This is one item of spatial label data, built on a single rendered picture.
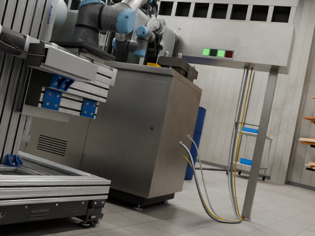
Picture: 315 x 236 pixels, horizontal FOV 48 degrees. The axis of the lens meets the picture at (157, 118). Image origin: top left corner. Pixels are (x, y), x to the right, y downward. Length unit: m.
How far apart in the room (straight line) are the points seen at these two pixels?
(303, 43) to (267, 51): 5.61
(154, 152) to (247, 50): 1.08
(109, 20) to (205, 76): 7.47
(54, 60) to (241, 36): 1.71
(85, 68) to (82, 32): 0.25
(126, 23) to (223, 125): 7.09
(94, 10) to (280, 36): 1.48
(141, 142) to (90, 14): 0.88
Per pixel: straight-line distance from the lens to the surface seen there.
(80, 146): 2.44
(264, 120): 2.79
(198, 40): 2.86
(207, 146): 8.73
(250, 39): 2.77
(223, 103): 8.71
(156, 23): 2.63
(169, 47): 2.74
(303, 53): 8.25
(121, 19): 1.68
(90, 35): 1.70
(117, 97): 2.33
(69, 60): 1.45
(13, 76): 1.68
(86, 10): 1.74
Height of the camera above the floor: 0.50
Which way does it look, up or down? 2 degrees up
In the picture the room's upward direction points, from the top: 12 degrees clockwise
